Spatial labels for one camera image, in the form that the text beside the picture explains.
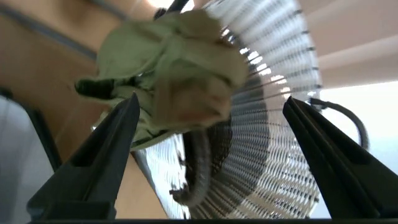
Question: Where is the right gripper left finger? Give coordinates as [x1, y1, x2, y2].
[26, 92, 141, 220]

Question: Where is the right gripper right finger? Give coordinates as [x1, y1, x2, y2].
[282, 95, 398, 218]

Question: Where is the green garment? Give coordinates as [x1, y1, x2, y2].
[74, 9, 249, 152]

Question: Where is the white laundry basket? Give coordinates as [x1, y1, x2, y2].
[132, 0, 371, 220]

